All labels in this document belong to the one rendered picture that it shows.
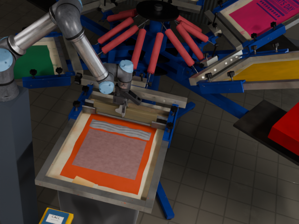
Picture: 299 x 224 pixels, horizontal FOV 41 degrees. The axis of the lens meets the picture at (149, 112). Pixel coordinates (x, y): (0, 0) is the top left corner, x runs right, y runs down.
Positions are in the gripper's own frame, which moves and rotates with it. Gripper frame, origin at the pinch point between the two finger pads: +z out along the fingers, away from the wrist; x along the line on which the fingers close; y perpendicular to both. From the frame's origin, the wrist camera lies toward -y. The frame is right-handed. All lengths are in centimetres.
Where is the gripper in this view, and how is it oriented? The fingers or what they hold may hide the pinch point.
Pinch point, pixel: (124, 114)
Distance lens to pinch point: 236.9
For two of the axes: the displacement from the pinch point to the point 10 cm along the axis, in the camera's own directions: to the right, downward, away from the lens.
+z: -1.3, 7.7, 6.3
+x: -2.0, 6.0, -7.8
